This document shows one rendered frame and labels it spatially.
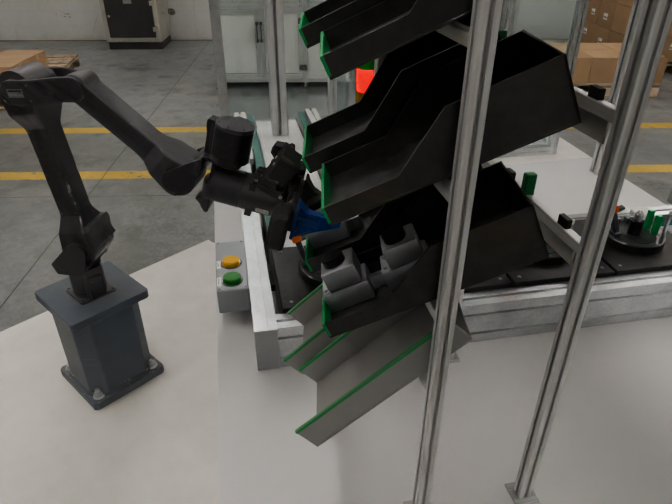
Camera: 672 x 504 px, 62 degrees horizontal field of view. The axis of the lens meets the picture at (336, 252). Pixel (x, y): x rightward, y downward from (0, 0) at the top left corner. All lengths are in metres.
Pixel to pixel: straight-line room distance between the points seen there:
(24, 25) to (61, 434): 9.13
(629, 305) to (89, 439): 1.13
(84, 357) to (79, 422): 0.12
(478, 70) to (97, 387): 0.88
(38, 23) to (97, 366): 9.00
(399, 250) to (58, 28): 9.30
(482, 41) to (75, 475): 0.89
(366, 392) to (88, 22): 9.12
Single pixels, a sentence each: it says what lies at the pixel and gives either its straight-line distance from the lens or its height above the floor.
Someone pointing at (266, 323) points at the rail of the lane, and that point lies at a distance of 1.11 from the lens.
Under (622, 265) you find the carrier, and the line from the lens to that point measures 1.41.
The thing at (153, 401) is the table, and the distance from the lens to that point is 1.14.
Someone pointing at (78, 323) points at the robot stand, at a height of 1.06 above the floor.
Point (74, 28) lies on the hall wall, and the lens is 9.75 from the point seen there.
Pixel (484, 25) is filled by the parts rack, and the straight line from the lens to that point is 0.53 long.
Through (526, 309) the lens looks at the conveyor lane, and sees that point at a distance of 1.25.
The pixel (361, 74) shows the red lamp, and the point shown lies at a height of 1.35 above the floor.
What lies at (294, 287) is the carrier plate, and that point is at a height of 0.97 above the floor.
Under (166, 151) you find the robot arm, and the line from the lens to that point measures 0.86.
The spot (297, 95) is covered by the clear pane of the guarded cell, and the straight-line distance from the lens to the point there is 2.45.
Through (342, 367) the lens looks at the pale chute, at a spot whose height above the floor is 1.03.
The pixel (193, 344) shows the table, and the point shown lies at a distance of 1.24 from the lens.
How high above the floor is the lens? 1.64
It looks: 31 degrees down
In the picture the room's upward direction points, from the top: straight up
